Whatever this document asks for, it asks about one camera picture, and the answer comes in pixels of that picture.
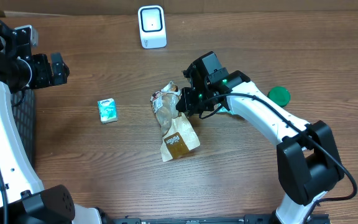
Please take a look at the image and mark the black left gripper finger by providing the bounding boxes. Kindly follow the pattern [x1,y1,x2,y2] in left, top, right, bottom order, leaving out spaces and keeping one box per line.
[50,52,64,67]
[52,63,70,86]

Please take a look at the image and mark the teal snack packet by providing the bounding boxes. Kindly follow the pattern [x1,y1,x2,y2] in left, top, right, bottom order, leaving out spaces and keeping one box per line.
[218,105,236,115]

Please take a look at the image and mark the brown beige snack pouch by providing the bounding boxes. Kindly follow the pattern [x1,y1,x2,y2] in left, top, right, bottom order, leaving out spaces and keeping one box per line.
[150,82,200,162]

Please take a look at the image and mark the small teal tissue pack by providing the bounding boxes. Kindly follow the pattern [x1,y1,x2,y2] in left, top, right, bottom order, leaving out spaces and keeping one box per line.
[98,98,117,124]

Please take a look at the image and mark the green lid jar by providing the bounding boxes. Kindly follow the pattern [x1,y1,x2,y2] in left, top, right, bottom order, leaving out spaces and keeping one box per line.
[267,86,291,108]

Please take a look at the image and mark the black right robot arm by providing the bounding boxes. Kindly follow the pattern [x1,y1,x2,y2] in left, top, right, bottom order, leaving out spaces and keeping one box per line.
[177,52,358,223]

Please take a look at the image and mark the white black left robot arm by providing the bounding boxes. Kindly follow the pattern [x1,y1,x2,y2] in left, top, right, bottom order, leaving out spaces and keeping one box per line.
[0,20,109,224]

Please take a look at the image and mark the grey plastic mesh basket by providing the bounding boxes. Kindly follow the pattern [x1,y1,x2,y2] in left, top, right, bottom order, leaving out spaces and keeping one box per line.
[11,90,36,168]

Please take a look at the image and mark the cardboard backdrop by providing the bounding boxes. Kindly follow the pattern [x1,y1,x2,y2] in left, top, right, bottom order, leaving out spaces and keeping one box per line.
[0,0,358,16]

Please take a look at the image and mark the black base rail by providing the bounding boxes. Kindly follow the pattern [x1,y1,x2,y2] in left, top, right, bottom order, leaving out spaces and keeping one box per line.
[110,213,332,224]

